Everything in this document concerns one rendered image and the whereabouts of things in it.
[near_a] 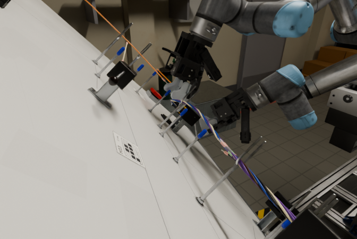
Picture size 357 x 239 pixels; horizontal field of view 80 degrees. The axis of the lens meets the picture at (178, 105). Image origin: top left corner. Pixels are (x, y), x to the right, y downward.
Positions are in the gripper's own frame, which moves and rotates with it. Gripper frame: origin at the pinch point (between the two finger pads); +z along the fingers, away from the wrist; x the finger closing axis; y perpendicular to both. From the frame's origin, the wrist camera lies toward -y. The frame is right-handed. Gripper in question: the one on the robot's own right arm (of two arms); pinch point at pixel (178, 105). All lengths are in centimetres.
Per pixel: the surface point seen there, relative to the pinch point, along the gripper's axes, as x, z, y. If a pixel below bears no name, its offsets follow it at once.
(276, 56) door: -245, -53, -316
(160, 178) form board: 31.4, -0.4, 18.0
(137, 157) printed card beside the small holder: 29.4, -2.1, 21.5
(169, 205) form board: 36.1, -0.7, 18.7
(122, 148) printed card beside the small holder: 29.4, -3.2, 23.9
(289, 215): 42.2, -5.2, 6.9
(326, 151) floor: -48, 30, -228
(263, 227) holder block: 30.5, 15.2, -18.1
